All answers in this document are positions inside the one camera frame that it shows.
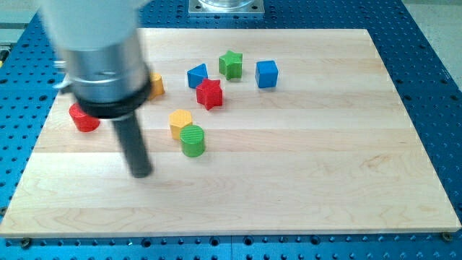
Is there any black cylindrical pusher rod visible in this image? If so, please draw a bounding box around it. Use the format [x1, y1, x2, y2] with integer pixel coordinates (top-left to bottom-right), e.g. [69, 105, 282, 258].
[112, 111, 153, 178]

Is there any blue triangle block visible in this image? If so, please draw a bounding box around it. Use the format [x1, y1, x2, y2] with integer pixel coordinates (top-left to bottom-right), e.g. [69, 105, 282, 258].
[187, 64, 208, 89]

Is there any red star block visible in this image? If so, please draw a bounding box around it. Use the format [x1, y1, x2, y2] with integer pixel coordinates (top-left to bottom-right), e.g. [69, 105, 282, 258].
[196, 79, 223, 111]

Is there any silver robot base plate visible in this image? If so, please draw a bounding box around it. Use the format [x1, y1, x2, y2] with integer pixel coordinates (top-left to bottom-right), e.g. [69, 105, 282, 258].
[188, 0, 265, 17]

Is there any red cylinder block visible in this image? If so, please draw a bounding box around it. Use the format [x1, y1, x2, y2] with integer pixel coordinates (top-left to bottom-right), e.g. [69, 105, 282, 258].
[69, 103, 100, 132]

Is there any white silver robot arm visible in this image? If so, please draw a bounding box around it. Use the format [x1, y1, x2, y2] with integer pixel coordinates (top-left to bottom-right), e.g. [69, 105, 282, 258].
[39, 0, 152, 178]

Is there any blue cube block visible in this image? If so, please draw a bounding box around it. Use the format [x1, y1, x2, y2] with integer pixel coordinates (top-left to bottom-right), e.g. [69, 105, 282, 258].
[255, 60, 279, 88]

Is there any yellow hexagon block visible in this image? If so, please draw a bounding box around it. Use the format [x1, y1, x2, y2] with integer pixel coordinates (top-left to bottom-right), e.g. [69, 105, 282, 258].
[169, 109, 193, 140]

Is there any light wooden board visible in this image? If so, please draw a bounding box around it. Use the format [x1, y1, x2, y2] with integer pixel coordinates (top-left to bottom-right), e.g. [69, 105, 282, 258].
[1, 28, 461, 238]

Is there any yellow block behind arm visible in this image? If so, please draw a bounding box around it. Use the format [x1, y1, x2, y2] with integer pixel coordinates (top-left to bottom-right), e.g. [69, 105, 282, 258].
[148, 72, 165, 100]

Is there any green star block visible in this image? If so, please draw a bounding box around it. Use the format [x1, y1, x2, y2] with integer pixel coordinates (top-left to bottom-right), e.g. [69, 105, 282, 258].
[218, 51, 243, 80]

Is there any green cylinder block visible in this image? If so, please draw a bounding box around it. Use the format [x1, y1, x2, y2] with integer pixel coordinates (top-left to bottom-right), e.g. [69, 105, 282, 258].
[180, 125, 205, 157]

